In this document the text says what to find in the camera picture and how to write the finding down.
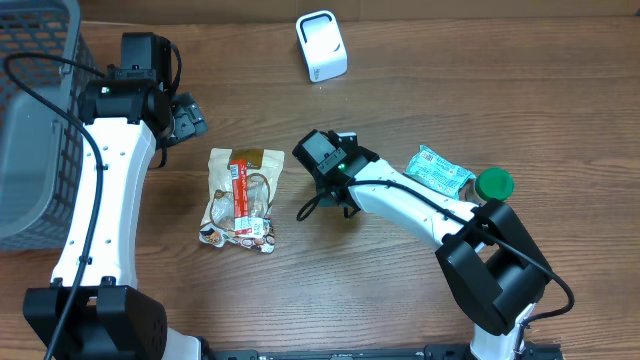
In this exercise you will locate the white barcode scanner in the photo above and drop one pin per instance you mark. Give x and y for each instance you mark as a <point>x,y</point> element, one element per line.
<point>321,45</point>

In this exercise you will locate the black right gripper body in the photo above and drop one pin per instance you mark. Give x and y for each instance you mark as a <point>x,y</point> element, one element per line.
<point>322,184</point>

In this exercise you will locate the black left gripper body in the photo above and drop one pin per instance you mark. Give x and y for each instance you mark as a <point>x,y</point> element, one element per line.
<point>189,118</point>

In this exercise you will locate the grey plastic mesh basket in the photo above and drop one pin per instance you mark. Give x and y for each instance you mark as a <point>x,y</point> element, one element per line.
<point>41,153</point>

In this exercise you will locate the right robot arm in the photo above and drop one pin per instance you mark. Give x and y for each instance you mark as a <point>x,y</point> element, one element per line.
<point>495,271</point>

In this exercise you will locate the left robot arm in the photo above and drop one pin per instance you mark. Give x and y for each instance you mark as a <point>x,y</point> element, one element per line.
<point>92,308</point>

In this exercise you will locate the red white snack bar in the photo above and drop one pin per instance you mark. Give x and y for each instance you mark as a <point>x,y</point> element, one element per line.
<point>239,179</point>

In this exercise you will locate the white brown snack wrapper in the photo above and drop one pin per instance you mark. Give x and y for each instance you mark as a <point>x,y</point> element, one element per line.
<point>264,168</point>

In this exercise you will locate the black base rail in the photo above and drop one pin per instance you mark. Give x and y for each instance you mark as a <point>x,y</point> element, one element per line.
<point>429,352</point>

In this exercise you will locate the green lid glass jar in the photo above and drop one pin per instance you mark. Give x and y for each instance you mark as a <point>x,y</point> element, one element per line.
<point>492,183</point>

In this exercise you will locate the teal wipes packet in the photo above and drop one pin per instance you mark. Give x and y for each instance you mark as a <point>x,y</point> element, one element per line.
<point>437,173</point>

